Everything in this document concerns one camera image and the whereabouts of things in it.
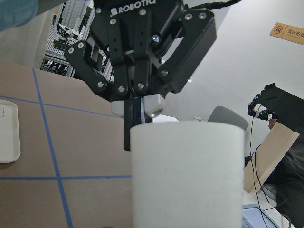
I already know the cream white plastic cup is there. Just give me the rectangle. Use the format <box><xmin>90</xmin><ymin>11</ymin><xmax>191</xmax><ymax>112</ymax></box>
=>
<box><xmin>130</xmin><ymin>122</ymin><xmax>245</xmax><ymax>228</ymax></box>

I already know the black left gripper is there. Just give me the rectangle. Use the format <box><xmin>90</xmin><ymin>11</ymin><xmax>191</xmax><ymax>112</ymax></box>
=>
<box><xmin>64</xmin><ymin>0</ymin><xmax>217</xmax><ymax>151</ymax></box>

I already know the orange wall sign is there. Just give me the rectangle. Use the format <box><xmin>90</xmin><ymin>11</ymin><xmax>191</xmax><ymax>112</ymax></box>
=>
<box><xmin>270</xmin><ymin>22</ymin><xmax>304</xmax><ymax>45</ymax></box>

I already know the cream plastic tray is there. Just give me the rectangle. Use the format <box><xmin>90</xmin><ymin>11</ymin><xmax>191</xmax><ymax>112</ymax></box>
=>
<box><xmin>0</xmin><ymin>100</ymin><xmax>21</xmax><ymax>164</ymax></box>

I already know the grey office chair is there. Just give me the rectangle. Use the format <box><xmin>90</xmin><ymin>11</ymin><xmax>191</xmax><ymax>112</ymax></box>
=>
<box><xmin>208</xmin><ymin>105</ymin><xmax>249</xmax><ymax>131</ymax></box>

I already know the cardboard box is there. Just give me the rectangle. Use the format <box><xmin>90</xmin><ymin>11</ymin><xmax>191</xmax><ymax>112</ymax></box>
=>
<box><xmin>244</xmin><ymin>122</ymin><xmax>300</xmax><ymax>193</ymax></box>

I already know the aluminium frame rack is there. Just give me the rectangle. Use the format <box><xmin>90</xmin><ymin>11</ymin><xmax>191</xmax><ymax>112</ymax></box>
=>
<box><xmin>37</xmin><ymin>0</ymin><xmax>113</xmax><ymax>80</ymax></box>

